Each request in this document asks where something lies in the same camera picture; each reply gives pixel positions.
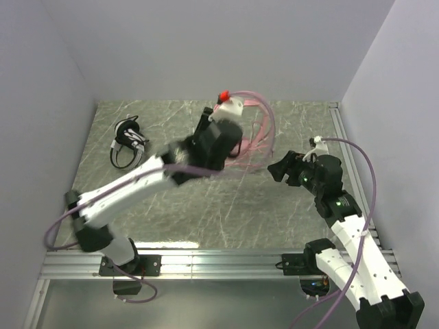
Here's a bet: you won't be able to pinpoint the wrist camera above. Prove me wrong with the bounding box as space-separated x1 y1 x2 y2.
209 90 244 121
302 136 329 162

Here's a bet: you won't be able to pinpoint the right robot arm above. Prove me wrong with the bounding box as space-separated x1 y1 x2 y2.
268 151 425 328

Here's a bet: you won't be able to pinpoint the aluminium left side rail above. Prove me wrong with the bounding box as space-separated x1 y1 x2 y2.
23 279 50 329

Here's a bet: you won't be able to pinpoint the aluminium front rail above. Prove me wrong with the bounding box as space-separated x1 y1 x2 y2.
40 249 402 280

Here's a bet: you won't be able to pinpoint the white black headphones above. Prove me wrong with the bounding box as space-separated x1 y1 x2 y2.
110 115 150 171

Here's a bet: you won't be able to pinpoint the pink headphones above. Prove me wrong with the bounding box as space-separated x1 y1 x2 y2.
226 137 253 162

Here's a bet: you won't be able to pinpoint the pink headphone cable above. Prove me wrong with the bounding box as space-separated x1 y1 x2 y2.
212 89 277 172

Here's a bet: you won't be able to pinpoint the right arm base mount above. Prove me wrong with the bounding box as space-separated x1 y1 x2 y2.
275 253 331 299

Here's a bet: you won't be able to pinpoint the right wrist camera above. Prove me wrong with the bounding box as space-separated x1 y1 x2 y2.
302 136 329 162

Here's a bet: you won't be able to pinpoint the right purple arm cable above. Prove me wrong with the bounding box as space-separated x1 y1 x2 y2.
289 136 379 329

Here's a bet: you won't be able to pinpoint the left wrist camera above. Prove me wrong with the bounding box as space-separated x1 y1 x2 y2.
209 90 244 121

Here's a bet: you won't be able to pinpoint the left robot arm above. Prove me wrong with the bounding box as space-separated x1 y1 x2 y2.
64 108 243 273

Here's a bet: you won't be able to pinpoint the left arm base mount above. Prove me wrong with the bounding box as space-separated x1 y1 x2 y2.
98 254 162 297

